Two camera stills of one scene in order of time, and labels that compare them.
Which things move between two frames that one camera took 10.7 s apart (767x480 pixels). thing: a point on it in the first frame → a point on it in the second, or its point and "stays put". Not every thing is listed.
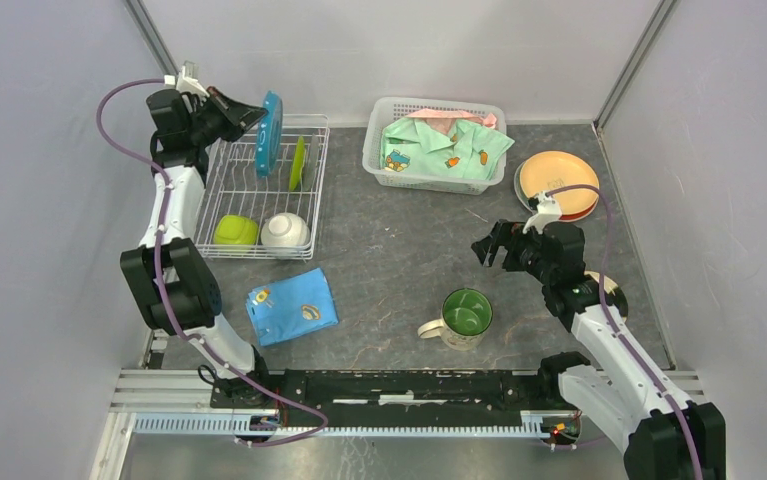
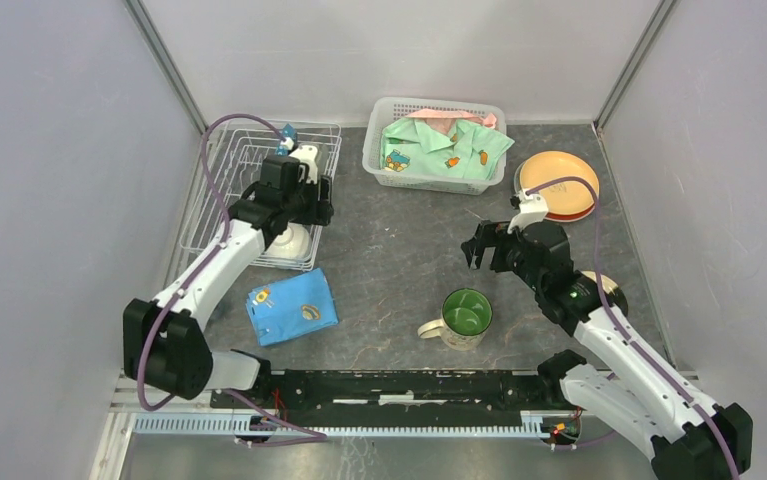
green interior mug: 466,315 stays put
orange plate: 554,169 stays put
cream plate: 614,290 stays put
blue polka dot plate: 269,136 → 287,131
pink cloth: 443,120 stays put
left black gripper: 244,116 → 321,212
